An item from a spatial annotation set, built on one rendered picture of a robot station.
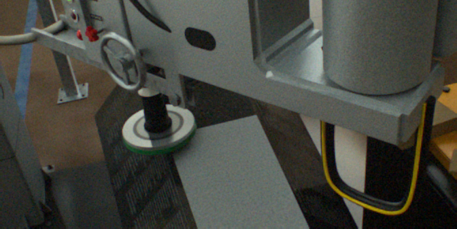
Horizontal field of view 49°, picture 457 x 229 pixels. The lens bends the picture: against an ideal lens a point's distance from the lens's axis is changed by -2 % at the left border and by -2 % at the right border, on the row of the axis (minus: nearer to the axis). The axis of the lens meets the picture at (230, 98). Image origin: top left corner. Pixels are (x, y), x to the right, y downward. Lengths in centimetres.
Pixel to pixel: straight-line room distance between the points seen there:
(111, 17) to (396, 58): 67
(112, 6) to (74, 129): 210
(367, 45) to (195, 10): 36
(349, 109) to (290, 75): 13
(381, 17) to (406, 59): 9
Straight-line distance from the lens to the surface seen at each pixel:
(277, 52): 100
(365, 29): 83
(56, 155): 309
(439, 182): 150
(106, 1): 122
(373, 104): 89
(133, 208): 157
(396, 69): 87
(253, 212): 127
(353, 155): 272
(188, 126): 148
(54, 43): 163
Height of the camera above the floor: 173
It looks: 33 degrees down
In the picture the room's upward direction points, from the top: 7 degrees counter-clockwise
